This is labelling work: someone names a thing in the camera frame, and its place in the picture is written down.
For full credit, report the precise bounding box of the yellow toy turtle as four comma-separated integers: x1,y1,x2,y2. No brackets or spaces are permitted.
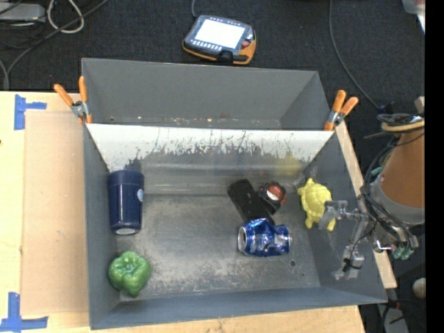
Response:
297,178,336,231

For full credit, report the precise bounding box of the dark blue cup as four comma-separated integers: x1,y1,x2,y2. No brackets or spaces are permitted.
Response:
106,169,145,236

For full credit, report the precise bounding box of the green toy bell pepper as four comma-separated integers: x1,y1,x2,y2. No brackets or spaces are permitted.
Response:
108,250,153,298

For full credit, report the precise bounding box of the black box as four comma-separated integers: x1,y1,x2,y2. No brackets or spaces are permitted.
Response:
227,178,277,225

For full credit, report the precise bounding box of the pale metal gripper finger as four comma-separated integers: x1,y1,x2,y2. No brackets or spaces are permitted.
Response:
331,246,366,281
318,199,350,232

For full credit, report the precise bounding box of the brown cardboard board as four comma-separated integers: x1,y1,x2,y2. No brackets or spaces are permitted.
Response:
19,109,89,319

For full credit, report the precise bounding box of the crushed blue drink can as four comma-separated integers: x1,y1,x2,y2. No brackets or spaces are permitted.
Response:
237,217,293,257

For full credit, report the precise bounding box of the grey metal bin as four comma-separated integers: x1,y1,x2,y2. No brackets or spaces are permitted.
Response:
80,57,389,331

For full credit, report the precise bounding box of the black and red tape measure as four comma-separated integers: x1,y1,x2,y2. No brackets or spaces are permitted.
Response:
258,181,288,216

